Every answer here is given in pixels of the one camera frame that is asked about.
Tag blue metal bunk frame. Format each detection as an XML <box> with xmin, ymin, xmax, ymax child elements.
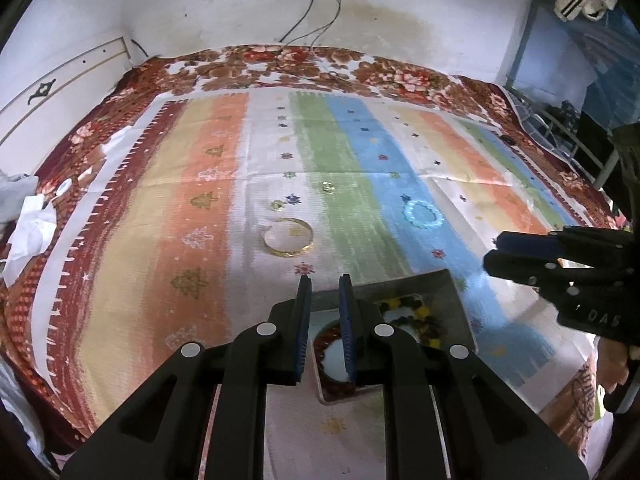
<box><xmin>506</xmin><ymin>0</ymin><xmax>639</xmax><ymax>177</ymax></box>

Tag black power cable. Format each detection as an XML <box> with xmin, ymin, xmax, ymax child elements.
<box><xmin>309</xmin><ymin>0</ymin><xmax>344</xmax><ymax>50</ymax></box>
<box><xmin>278</xmin><ymin>0</ymin><xmax>321</xmax><ymax>46</ymax></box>

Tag grey crumpled garment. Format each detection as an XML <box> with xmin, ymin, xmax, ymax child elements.
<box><xmin>0</xmin><ymin>172</ymin><xmax>39</xmax><ymax>224</ymax></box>

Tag small gold earring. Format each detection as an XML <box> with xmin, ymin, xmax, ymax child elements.
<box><xmin>322</xmin><ymin>182</ymin><xmax>335</xmax><ymax>194</ymax></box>
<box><xmin>270</xmin><ymin>200</ymin><xmax>285</xmax><ymax>211</ymax></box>

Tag person right hand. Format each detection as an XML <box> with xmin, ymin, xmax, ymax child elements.
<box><xmin>597</xmin><ymin>338</ymin><xmax>629</xmax><ymax>393</ymax></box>

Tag black power cable left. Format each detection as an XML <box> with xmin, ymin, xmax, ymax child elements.
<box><xmin>278</xmin><ymin>0</ymin><xmax>321</xmax><ymax>46</ymax></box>

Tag yellow black bead bracelet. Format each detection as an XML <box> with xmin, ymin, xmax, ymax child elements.
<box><xmin>375</xmin><ymin>296</ymin><xmax>444</xmax><ymax>348</ymax></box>

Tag gold bangle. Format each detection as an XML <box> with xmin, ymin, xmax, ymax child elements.
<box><xmin>262</xmin><ymin>218</ymin><xmax>314</xmax><ymax>258</ymax></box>

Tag silver metal tin box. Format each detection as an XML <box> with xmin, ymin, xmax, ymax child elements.
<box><xmin>307</xmin><ymin>269</ymin><xmax>477</xmax><ymax>405</ymax></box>

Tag small white round lid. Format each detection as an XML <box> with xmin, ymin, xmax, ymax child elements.
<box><xmin>55</xmin><ymin>179</ymin><xmax>73</xmax><ymax>197</ymax></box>

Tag white bed headboard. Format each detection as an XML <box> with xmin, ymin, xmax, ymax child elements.
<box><xmin>1</xmin><ymin>37</ymin><xmax>131</xmax><ymax>176</ymax></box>

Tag striped colourful mat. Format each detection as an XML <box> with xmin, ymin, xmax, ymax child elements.
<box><xmin>32</xmin><ymin>88</ymin><xmax>594</xmax><ymax>454</ymax></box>

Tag white crumpled tissue paper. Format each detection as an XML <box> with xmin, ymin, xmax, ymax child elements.
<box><xmin>2</xmin><ymin>194</ymin><xmax>56</xmax><ymax>287</ymax></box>

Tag red bead bracelet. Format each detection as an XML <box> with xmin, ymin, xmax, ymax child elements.
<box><xmin>312</xmin><ymin>323</ymin><xmax>356</xmax><ymax>396</ymax></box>

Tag black power cable right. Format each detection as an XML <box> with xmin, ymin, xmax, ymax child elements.
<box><xmin>309</xmin><ymin>0</ymin><xmax>344</xmax><ymax>50</ymax></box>

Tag red floral blanket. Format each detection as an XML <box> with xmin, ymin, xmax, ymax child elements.
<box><xmin>1</xmin><ymin>44</ymin><xmax>612</xmax><ymax>460</ymax></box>

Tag small black object on mat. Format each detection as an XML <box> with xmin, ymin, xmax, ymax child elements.
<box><xmin>500</xmin><ymin>134</ymin><xmax>516</xmax><ymax>146</ymax></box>

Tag light blue bead bracelet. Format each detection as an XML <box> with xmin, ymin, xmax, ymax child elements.
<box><xmin>402</xmin><ymin>199</ymin><xmax>445</xmax><ymax>230</ymax></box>

